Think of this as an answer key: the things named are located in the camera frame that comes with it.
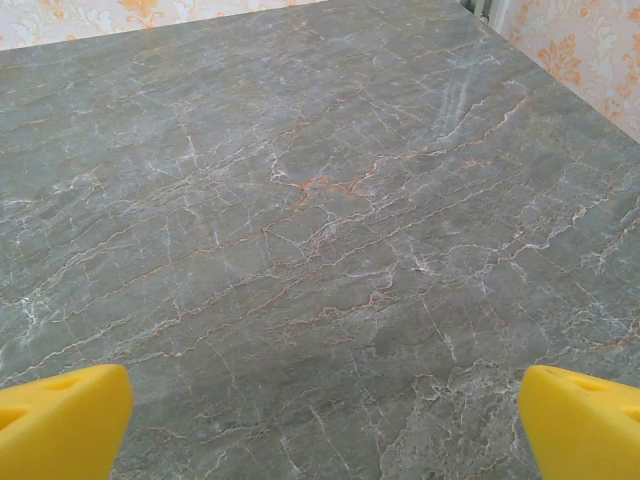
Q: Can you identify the aluminium right frame post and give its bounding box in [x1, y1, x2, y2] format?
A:
[459, 0, 507, 26]

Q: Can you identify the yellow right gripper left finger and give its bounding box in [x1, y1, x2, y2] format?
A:
[0, 363, 135, 480]

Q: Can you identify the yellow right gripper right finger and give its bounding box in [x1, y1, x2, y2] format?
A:
[519, 364, 640, 480]

